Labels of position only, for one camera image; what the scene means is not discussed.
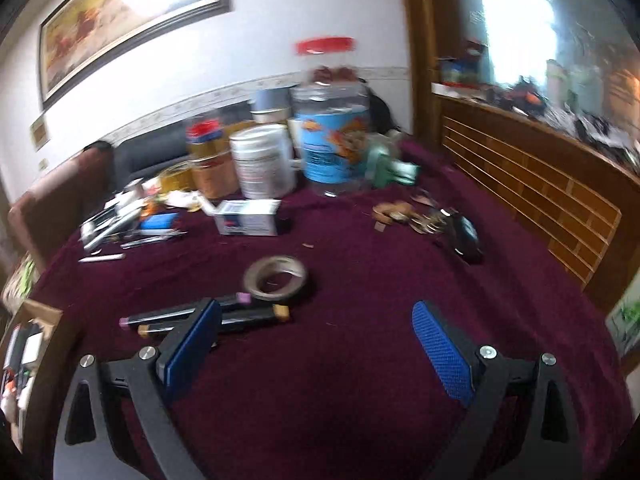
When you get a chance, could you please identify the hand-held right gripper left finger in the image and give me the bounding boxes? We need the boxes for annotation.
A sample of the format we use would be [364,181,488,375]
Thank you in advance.
[52,297,223,480]

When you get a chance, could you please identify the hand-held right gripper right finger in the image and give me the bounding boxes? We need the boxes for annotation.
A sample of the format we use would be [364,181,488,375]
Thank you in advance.
[411,301,583,480]

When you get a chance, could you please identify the black marker with pink caps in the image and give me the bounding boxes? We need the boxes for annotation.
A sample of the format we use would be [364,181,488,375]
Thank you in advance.
[119,292,252,331]

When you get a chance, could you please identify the black marker with orange caps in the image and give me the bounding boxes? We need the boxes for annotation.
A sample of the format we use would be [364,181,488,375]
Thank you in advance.
[137,305,292,337]

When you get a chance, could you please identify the cardboard box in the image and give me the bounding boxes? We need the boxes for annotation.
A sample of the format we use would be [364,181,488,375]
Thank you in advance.
[0,299,65,453]

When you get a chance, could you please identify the tape roll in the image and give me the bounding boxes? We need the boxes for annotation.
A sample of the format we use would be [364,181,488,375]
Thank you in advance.
[243,255,311,303]

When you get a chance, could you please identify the maroon tablecloth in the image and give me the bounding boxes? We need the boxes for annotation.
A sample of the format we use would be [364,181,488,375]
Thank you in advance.
[30,140,626,480]

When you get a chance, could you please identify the black key fob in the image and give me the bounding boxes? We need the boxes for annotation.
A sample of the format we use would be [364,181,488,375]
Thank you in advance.
[447,215,483,263]

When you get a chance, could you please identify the bunch of keys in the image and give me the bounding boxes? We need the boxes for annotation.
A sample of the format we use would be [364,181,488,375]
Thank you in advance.
[410,207,451,236]

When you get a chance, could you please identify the small white and blue box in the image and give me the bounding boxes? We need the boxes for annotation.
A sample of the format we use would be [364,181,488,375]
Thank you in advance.
[214,199,283,237]

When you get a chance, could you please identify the pile of stationery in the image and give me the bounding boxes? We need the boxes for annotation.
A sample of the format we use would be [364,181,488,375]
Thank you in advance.
[77,177,216,264]

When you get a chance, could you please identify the brown wooden pieces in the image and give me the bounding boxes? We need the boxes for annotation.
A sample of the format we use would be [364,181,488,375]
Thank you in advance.
[372,200,413,231]

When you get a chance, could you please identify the orange brown canister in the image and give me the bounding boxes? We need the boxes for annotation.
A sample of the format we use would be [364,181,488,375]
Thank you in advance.
[190,152,240,200]

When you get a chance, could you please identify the green printed packet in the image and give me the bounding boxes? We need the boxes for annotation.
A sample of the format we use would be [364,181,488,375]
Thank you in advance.
[0,255,38,311]

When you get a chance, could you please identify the green and white bag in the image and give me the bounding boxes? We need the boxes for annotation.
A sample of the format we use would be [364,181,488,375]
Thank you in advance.
[605,270,640,361]

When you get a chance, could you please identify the white plastic jar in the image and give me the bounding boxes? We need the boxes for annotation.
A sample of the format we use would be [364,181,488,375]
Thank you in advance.
[230,125,297,200]

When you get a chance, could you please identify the dark grey sofa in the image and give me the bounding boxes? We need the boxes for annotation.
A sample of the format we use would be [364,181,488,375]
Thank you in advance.
[112,122,193,181]

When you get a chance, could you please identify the wooden partition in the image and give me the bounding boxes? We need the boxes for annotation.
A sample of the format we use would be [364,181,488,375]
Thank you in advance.
[400,0,640,311]

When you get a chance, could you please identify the green tape dispenser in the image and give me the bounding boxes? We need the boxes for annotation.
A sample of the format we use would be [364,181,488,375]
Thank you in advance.
[367,135,420,188]

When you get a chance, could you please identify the brown chair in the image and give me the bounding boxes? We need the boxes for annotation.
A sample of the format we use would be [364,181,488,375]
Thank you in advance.
[7,145,116,271]

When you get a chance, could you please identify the jar with red blue lid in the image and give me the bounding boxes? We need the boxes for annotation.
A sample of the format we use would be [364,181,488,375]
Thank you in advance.
[186,120,226,161]

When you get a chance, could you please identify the clear jar with red lid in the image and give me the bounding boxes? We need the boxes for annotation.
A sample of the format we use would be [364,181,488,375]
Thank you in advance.
[290,37,373,197]

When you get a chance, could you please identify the grey round tin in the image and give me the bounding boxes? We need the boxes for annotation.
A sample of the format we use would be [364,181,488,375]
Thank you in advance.
[250,87,292,124]

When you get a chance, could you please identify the shelf clutter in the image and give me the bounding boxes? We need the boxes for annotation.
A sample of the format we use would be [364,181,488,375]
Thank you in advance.
[435,40,640,171]

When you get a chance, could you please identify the framed painting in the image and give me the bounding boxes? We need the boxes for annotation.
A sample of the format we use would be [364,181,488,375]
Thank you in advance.
[37,0,233,111]

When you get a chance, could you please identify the small wall plaque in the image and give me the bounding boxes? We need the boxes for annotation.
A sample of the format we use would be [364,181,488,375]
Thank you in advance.
[30,115,51,151]

